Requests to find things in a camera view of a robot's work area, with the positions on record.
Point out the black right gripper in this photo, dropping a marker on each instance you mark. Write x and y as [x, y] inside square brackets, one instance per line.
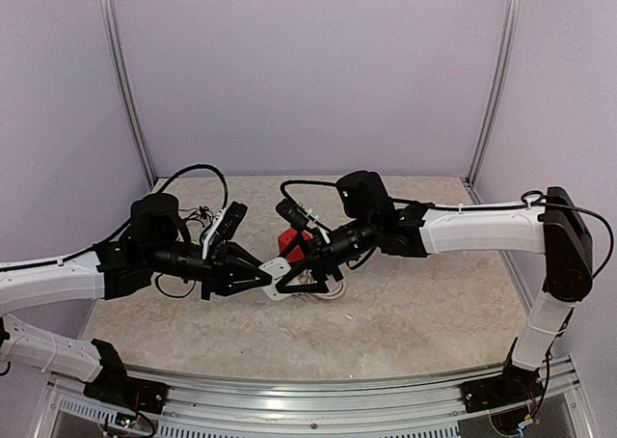
[320, 260]

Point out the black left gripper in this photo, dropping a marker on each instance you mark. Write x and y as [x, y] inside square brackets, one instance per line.
[220, 269]

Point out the red cube socket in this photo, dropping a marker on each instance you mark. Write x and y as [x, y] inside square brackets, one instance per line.
[289, 246]

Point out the white plug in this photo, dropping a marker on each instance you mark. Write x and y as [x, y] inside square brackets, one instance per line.
[276, 268]

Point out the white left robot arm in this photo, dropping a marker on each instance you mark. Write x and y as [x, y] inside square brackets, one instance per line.
[157, 241]

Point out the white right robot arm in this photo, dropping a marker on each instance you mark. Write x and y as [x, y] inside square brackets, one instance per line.
[543, 223]

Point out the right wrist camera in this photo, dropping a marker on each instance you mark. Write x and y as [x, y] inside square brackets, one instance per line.
[298, 219]

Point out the aluminium table frame rail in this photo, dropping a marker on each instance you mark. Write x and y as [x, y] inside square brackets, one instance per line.
[417, 406]

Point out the left aluminium corner post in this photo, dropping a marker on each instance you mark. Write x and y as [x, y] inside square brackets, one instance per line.
[128, 102]

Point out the aluminium corner post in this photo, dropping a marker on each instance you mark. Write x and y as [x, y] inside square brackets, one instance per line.
[128, 102]
[505, 45]

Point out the right aluminium corner post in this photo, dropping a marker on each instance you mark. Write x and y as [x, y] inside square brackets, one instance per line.
[505, 45]

